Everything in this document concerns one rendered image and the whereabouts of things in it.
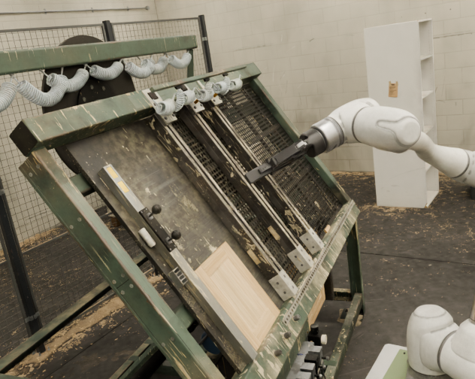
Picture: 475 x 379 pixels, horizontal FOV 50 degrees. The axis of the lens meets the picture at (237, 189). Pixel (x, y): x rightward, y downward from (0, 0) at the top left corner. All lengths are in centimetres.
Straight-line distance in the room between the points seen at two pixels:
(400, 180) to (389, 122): 482
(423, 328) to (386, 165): 434
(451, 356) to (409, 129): 84
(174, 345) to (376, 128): 102
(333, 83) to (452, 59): 164
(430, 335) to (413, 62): 426
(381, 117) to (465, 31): 582
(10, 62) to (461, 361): 209
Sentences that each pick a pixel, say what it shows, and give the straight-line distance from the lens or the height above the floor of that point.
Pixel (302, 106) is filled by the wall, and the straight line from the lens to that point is 794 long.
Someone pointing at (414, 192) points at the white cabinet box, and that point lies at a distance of 613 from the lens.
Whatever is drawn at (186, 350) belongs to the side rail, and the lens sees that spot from 184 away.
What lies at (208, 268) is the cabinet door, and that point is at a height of 121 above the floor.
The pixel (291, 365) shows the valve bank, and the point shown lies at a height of 74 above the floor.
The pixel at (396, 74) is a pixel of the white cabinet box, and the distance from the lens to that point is 590.
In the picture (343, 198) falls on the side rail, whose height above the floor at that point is 94.
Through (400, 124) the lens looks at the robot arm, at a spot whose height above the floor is 183.
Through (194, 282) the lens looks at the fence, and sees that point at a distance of 201.
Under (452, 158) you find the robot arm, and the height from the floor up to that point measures 163.
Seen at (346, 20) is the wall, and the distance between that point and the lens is 754.
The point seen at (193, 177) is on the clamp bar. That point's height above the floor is 151.
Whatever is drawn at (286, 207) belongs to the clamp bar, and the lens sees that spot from 286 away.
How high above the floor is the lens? 207
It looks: 16 degrees down
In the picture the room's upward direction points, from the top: 9 degrees counter-clockwise
